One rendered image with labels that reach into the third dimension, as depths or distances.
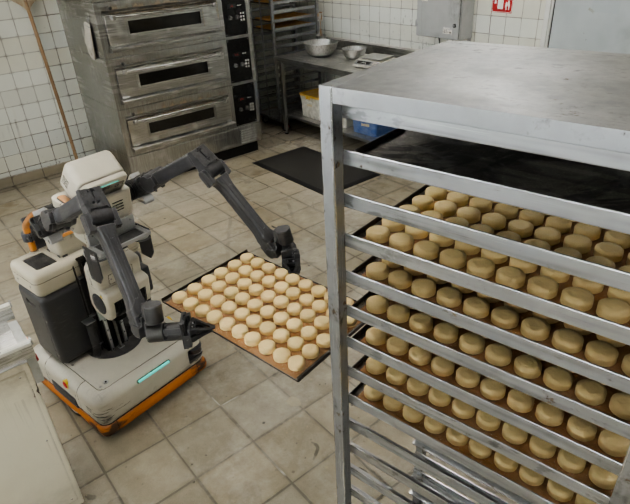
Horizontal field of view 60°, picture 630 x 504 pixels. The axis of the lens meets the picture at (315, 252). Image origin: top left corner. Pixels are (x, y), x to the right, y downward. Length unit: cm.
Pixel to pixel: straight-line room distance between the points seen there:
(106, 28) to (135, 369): 321
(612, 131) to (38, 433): 206
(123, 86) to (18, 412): 359
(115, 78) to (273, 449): 365
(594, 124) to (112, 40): 471
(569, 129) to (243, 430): 227
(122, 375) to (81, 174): 101
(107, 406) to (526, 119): 232
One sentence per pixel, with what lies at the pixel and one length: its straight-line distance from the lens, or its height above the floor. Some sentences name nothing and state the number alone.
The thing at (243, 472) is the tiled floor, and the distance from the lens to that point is 264.
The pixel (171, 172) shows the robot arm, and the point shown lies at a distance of 229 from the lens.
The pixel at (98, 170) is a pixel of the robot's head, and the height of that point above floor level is 128.
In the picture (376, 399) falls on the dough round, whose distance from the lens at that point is 141.
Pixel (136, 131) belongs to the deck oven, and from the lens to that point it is 541.
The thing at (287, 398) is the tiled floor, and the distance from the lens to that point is 291.
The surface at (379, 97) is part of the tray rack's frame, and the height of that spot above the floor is 181.
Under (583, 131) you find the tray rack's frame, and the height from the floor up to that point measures 181.
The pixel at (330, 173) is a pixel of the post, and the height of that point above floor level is 166.
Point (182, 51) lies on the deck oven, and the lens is 554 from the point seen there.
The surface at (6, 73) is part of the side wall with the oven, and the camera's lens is 610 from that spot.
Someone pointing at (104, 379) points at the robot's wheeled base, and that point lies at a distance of 283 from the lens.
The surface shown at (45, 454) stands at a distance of 240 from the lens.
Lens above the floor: 205
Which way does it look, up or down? 30 degrees down
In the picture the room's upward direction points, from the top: 3 degrees counter-clockwise
